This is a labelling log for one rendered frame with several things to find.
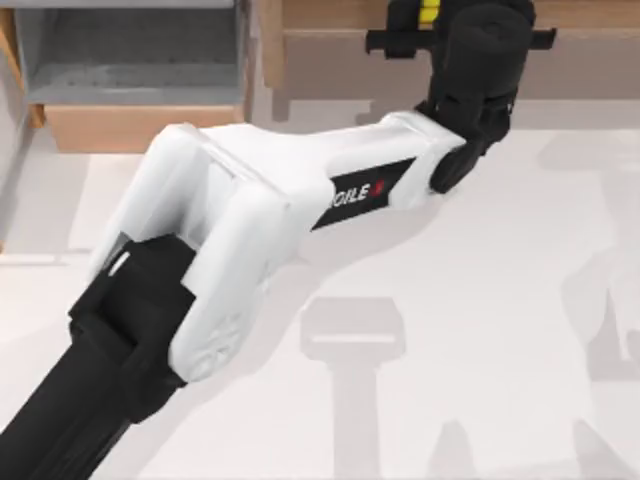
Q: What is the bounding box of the pale wooden drawer front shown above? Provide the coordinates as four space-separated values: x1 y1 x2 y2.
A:
43 102 248 154

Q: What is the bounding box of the drawer with grey pierced inside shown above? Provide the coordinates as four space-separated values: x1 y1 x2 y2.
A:
13 0 249 154

